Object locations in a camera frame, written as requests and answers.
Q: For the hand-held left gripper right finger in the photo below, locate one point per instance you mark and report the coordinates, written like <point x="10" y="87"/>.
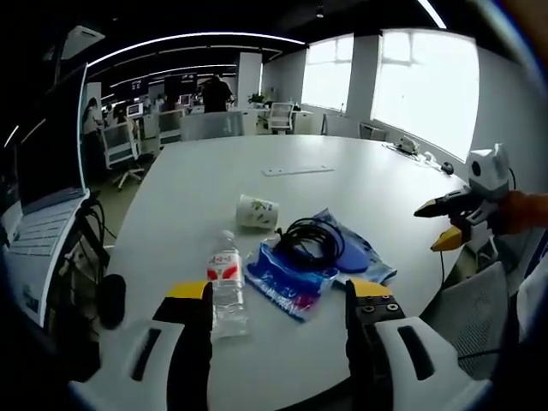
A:
<point x="385" y="338"/>

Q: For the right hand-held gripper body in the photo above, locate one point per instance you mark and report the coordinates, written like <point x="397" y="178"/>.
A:
<point x="488" y="175"/>

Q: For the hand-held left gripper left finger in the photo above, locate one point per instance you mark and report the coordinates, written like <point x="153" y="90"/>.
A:
<point x="171" y="338"/>

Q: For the clear plastic water bottle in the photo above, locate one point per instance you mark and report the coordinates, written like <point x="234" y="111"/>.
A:
<point x="226" y="291"/>

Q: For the blue plastic bag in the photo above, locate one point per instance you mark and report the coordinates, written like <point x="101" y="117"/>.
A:
<point x="314" y="274"/>

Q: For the white paper cup green print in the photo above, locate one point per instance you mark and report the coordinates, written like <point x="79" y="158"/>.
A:
<point x="256" y="213"/>

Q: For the black foam microphone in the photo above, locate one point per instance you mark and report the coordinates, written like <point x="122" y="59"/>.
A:
<point x="112" y="299"/>

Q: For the white device on table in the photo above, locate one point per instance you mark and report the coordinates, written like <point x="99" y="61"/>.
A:
<point x="406" y="144"/>

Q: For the grey mesh office chair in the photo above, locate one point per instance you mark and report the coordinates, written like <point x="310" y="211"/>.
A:
<point x="475" y="317"/>

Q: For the white round table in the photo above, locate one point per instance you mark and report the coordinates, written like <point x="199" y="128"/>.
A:
<point x="299" y="171"/>

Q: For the white office chair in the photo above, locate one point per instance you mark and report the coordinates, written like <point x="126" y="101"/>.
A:
<point x="280" y="115"/>
<point x="124" y="150"/>

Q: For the open laptop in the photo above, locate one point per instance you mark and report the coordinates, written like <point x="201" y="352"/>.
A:
<point x="40" y="201"/>

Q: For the green potted plant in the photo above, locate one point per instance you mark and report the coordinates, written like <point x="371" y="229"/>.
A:
<point x="256" y="99"/>

